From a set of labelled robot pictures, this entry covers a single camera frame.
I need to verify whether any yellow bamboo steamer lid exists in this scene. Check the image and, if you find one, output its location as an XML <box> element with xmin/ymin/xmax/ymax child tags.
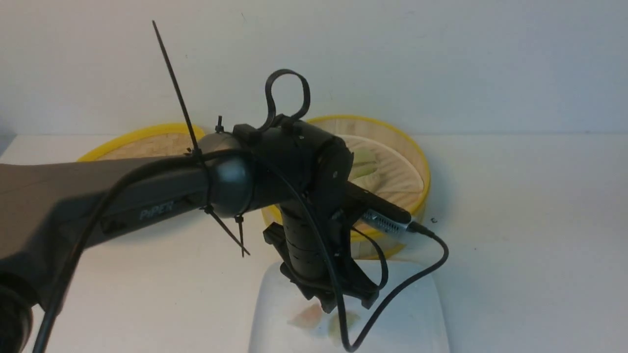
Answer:
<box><xmin>77</xmin><ymin>123</ymin><xmax>192</xmax><ymax>162</ymax></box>

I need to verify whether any black camera cable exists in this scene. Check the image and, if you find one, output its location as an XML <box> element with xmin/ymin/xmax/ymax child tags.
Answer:
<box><xmin>32</xmin><ymin>147</ymin><xmax>450</xmax><ymax>353</ymax></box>

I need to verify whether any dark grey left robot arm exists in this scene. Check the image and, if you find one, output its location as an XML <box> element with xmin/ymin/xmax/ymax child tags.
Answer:
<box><xmin>1</xmin><ymin>128</ymin><xmax>380</xmax><ymax>353</ymax></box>

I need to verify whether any white square plate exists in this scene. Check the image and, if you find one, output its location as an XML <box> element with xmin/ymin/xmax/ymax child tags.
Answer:
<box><xmin>249</xmin><ymin>263</ymin><xmax>449</xmax><ymax>353</ymax></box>

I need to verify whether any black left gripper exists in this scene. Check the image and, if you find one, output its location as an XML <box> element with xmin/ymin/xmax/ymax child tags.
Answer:
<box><xmin>263</xmin><ymin>187</ymin><xmax>381</xmax><ymax>313</ymax></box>

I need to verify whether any yellow bamboo steamer basket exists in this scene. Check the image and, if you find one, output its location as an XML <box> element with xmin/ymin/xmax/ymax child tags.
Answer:
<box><xmin>261</xmin><ymin>115</ymin><xmax>431</xmax><ymax>259</ymax></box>

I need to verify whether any pale green dumpling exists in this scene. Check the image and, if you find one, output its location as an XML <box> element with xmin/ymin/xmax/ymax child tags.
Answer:
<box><xmin>348</xmin><ymin>148</ymin><xmax>379</xmax><ymax>181</ymax></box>

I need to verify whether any black long zip tie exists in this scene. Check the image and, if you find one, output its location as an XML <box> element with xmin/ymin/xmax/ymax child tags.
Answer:
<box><xmin>151</xmin><ymin>20</ymin><xmax>250</xmax><ymax>257</ymax></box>

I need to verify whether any pink dumpling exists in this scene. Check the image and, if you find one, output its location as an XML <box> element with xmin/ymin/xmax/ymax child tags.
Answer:
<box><xmin>288</xmin><ymin>303</ymin><xmax>323</xmax><ymax>330</ymax></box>

